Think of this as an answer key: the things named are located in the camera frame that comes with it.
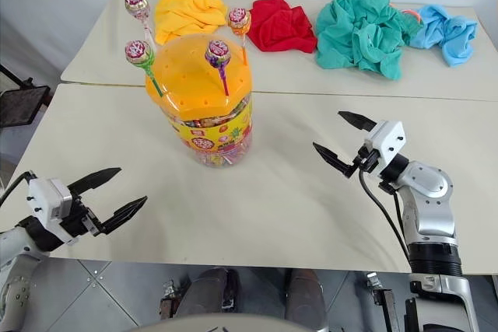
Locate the teal green crumpled cloth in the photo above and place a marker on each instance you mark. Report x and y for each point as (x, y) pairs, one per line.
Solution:
(358, 36)

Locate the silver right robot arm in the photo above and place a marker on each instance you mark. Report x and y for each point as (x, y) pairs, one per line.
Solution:
(428, 192)

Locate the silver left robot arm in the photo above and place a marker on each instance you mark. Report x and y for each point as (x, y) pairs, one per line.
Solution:
(15, 248)

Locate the lollipop with purple stick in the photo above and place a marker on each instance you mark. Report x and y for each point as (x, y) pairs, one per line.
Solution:
(217, 53)

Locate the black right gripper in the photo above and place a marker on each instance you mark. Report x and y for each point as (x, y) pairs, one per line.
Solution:
(369, 159)

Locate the black metal frame stand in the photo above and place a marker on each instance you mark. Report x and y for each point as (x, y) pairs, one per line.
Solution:
(21, 104)

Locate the black table caster bracket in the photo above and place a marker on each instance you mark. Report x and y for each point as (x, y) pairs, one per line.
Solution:
(171, 301)
(383, 293)

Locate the lollipop with white pink stick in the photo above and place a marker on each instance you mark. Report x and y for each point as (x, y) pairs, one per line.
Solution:
(136, 5)

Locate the yellow crumpled cloth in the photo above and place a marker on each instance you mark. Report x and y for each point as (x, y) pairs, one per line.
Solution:
(183, 13)

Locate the clear plastic lollipop jar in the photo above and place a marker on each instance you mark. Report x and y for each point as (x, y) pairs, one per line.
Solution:
(218, 139)

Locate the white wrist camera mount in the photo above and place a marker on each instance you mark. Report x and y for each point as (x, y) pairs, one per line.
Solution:
(43, 200)
(387, 141)

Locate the lollipop with green stick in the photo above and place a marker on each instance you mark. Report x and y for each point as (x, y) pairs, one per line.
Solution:
(137, 52)

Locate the red crumpled cloth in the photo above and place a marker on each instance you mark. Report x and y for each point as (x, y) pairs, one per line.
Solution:
(280, 26)

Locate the pale rounded robot torso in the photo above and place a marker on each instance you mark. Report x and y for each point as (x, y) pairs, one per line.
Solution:
(233, 326)

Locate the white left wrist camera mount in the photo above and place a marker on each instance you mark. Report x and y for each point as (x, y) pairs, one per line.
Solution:
(43, 200)

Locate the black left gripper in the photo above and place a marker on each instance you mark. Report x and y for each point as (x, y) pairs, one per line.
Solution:
(79, 217)

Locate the lollipop with orange stick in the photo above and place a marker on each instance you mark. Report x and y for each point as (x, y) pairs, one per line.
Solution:
(239, 21)

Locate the orange perforated jar lid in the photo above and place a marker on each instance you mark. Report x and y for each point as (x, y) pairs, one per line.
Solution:
(194, 75)

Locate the coral pink cloth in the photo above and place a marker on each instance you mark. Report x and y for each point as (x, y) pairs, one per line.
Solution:
(412, 14)

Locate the light blue crumpled cloth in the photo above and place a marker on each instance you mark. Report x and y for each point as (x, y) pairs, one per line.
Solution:
(447, 32)

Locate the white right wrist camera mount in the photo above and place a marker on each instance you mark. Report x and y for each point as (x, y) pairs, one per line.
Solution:
(387, 141)

